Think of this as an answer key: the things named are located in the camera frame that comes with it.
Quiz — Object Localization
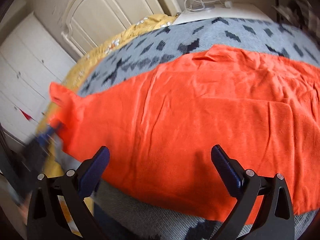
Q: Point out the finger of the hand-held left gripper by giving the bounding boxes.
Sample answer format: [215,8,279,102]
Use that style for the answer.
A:
[44,119,66,142]

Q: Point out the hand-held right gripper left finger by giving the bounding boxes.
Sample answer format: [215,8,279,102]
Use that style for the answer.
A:
[27,145,111,240]

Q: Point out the grey patterned blanket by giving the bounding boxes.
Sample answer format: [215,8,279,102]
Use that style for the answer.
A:
[60,17,320,240]

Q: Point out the white cable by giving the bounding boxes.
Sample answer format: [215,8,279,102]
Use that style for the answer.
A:
[184,0,232,12]

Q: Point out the orange pants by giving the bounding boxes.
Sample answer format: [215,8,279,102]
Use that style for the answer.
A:
[49,44,320,224]

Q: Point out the white wooden headboard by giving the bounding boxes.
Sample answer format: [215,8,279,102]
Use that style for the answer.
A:
[61,0,173,55]

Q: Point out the yellow floral duvet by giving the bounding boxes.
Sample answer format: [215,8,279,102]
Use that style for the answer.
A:
[36,14,182,234]

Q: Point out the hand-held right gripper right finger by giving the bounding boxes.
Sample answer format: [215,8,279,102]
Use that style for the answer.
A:
[211,144,295,240]

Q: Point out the white nightstand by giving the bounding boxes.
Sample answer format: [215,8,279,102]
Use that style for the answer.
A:
[174,2,272,25]

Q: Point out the white wardrobe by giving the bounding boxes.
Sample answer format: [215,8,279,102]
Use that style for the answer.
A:
[0,12,77,150]

